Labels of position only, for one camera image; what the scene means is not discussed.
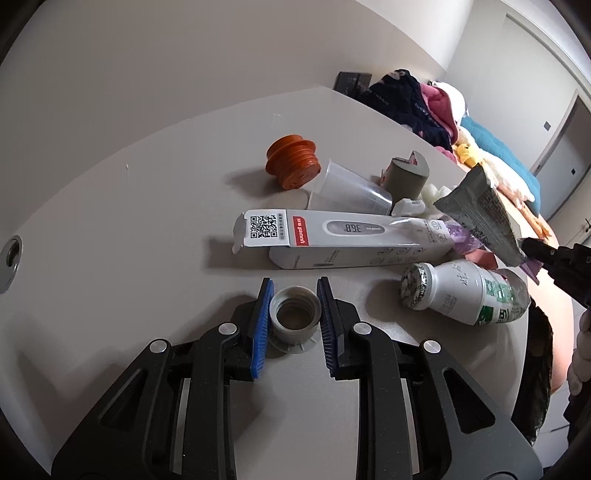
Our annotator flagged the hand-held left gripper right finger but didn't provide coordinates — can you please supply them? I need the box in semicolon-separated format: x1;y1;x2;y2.
317;276;544;480

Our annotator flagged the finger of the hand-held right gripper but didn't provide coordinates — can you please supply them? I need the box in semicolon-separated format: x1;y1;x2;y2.
522;237;591;309

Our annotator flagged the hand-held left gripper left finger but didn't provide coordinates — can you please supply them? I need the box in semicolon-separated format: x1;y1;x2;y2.
51;277;278;480

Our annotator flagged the grey plastic bottle cap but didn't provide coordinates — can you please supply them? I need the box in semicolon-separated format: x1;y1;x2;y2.
269;285;321;354

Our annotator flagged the silver snack wrapper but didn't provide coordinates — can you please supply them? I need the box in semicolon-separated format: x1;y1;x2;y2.
434;165;530;267

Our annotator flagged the grey plastic holder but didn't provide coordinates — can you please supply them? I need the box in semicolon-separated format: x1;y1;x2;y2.
383;150;431;200

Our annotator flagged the orange round plastic toy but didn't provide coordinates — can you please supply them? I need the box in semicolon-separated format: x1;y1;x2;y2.
265;134;321;190

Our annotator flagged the red paper piece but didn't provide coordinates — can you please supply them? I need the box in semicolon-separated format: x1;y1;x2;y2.
462;247;499;269

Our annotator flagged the white thermometer box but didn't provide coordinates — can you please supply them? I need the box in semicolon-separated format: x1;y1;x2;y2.
232;209;456;270

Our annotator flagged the grey room door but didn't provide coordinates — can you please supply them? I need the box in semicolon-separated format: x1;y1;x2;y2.
531;90;591;223

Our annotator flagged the white plastic bottle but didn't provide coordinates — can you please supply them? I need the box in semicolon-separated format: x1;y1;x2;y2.
400;259;531;326

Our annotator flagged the purple plastic wrapper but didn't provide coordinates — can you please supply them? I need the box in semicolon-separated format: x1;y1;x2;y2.
445;222;542;285

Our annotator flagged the white plush goose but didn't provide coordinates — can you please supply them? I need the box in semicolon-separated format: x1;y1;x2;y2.
462;129;537;205

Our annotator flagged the teal pillow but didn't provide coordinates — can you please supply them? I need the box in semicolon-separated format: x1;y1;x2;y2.
459;114;542;205

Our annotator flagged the clear plastic cup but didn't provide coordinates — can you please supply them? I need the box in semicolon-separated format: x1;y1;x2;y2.
307;159;393;216

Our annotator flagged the small white plastic piece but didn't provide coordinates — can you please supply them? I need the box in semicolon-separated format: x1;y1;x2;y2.
392;198;428;217

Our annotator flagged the white foam piece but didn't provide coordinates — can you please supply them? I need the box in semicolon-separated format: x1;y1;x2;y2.
421;182;455;213

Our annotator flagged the yellow plush duck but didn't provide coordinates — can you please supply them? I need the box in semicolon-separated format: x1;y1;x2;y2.
452;141;479;168

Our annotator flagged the checked white pillow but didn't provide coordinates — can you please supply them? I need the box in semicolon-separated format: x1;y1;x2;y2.
434;80;470;117

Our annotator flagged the pink fleece blanket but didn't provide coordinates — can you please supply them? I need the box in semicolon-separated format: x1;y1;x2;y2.
418;83;463;154

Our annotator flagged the navy printed blanket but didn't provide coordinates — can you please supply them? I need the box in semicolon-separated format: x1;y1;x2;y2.
358;69;455;148

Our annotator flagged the metal table grommet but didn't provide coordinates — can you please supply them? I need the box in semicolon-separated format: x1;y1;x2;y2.
0;235;24;292

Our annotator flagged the black wall socket panel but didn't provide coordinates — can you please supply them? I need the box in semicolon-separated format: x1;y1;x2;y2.
333;71;373;96

